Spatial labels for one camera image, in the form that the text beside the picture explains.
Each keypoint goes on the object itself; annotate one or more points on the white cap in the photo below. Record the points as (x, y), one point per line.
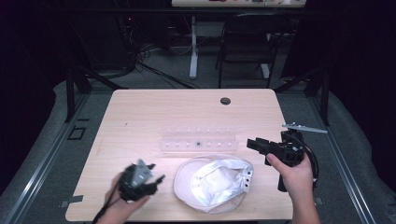
(214, 183)

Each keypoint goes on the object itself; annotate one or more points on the person's right hand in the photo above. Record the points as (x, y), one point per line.
(295, 179)

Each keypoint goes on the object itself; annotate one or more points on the clear plastic rack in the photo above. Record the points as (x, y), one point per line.
(199, 141)

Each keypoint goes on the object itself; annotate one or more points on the dark round table grommet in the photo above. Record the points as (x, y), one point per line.
(225, 100)

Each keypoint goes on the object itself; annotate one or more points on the black chair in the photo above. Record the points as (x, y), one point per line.
(246, 46)

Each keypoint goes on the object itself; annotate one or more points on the person's left hand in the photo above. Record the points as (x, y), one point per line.
(116, 207)

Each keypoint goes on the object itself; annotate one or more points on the aluminium floor rail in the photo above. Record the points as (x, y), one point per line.
(342, 168)
(43, 161)

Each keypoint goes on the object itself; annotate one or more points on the grey tape strip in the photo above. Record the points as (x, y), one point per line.
(72, 200)

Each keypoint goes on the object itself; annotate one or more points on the white desk top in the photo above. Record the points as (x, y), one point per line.
(238, 3)

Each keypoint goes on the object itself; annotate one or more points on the black tape strip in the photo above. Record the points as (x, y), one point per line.
(83, 119)

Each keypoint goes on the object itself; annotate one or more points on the white desk leg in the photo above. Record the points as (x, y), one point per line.
(193, 53)

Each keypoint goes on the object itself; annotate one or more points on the white desk foot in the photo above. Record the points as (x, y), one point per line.
(265, 71)

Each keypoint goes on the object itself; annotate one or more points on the black metal stand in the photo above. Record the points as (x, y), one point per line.
(71, 93)
(324, 96)

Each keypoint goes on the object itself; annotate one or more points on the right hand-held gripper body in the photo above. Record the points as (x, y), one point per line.
(288, 151)

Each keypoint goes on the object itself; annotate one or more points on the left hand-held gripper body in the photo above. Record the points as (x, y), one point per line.
(137, 183)

